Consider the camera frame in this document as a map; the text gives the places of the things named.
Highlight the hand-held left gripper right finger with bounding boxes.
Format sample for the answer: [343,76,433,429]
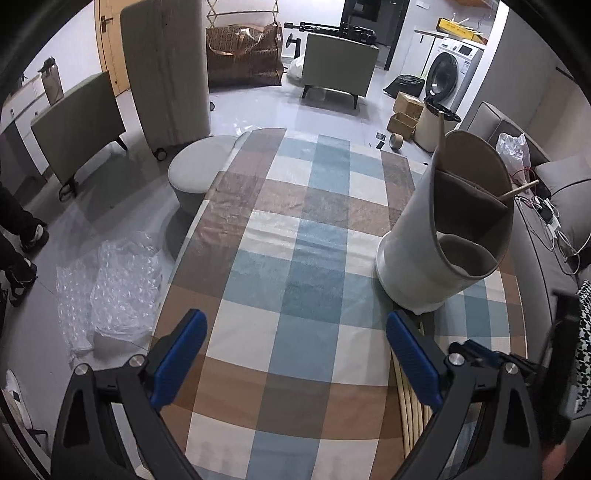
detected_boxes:
[385,309,544,480]

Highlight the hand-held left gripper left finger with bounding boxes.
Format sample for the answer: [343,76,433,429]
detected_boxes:
[50,308,208,480]

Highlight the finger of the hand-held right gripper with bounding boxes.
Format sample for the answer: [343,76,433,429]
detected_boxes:
[450,339,504,366]

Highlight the pile of wooden chopsticks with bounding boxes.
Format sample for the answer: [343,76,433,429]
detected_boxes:
[392,318,439,462]

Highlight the white cylindrical utensil holder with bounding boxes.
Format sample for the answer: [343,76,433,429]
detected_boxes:
[376,130,515,316]

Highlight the person's right forearm houndstooth sleeve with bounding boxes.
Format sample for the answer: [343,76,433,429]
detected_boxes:
[571,279,591,414]

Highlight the bubble wrap sheet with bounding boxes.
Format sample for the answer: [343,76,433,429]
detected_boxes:
[55,231,163,365]

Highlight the grey sofa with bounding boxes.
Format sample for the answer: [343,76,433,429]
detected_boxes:
[462,102,591,462]

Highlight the checkered tablecloth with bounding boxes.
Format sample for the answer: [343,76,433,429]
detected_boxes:
[148,128,527,480]

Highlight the wooden chopstick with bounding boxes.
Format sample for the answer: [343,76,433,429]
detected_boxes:
[433,113,447,174]
[498,180,540,200]

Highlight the grey round ottoman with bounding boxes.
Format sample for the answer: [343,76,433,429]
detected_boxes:
[167,135,241,217]

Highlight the clear plastic bag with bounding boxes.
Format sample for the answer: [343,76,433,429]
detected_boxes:
[496,132,532,168]

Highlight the white trash can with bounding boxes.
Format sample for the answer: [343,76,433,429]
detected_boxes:
[413,95,462,153]

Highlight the cardboard box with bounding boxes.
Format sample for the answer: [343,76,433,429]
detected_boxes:
[387,112,419,140]
[393,91,424,118]

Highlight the grey-green armchair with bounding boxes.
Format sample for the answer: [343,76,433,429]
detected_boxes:
[30,71,129,200]
[302,34,380,110]

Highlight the black garbage bag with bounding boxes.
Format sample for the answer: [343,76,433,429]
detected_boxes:
[383,74,426,99]

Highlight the beige upright suitcase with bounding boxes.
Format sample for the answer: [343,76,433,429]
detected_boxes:
[120,0,212,161]

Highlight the white cabinet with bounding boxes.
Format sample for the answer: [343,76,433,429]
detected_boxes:
[0,74,51,176]

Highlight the white washing machine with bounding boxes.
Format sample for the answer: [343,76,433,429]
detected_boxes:
[425,37,485,112]

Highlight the brown patterned bag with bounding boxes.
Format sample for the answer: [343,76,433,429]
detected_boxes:
[205,21,284,88]

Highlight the brown paper bag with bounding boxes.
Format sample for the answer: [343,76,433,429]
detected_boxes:
[39,58,64,106]

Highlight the wooden door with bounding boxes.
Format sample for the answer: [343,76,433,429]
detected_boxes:
[95,0,134,97]

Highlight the yellow flat box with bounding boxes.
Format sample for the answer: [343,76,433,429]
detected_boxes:
[436,17,488,44]

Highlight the black refrigerator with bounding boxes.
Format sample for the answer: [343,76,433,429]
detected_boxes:
[341,0,411,71]

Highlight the wooden drying rack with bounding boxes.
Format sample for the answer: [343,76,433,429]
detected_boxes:
[203,0,280,28]

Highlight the white charger cables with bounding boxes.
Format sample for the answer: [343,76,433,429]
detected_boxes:
[517,194,580,275]

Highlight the red cable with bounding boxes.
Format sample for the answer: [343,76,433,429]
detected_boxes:
[510,165,539,185]

